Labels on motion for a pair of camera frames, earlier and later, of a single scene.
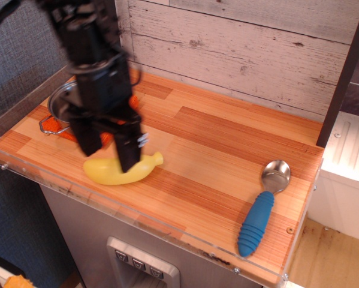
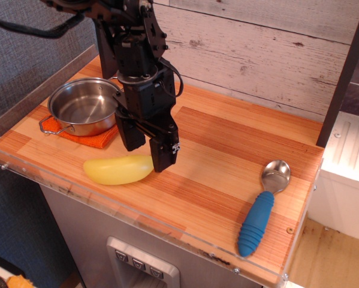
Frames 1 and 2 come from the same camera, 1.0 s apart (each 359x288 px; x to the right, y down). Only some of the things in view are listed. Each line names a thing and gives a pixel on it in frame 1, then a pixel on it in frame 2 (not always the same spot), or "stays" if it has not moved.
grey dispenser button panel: x=134 y=267 stays
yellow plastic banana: x=108 y=171 stays
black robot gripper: x=104 y=88 → x=148 y=101
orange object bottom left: x=18 y=281 stays
